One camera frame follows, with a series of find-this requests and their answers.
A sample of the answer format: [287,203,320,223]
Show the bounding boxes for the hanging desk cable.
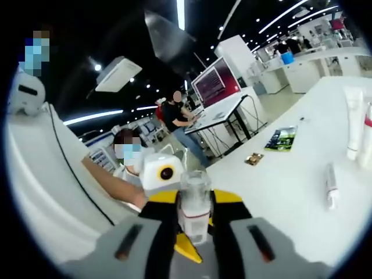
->
[242,94,267,138]

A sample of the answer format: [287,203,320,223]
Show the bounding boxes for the person's white shirt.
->
[7,101,141,253]

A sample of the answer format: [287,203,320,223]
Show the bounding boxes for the small silver white skincare tube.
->
[323,162,340,211]

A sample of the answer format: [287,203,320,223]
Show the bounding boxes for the red screen computer monitor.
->
[190,56,243,109]

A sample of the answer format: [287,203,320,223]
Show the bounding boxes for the large white skincare tube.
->
[344,86,365,162]

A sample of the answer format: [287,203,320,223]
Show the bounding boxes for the group of distant people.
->
[273,31,316,56]

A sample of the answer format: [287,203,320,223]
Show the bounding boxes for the black device cable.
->
[46,103,116,227]

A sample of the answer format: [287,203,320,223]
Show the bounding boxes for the blue bin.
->
[280,51,296,66]

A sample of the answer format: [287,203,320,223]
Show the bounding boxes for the white clear-cap skincare bottle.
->
[176,170,213,246]

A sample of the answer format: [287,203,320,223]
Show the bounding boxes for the gold foil skincare sachet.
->
[244,152,265,166]

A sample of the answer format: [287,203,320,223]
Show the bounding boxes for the green black skincare sachet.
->
[263,125,299,153]

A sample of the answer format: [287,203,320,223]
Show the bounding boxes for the white worn device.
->
[8,74,47,116]

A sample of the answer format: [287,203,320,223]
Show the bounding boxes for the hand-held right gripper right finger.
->
[211,188,335,279]

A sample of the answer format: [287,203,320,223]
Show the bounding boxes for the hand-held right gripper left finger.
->
[63,190,179,279]

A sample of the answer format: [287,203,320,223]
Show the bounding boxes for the long white counter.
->
[255,46,372,94]

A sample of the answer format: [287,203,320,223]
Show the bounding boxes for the white standing desk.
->
[183,93,257,157]

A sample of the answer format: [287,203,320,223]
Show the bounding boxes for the ceiling air conditioner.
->
[95,56,144,93]

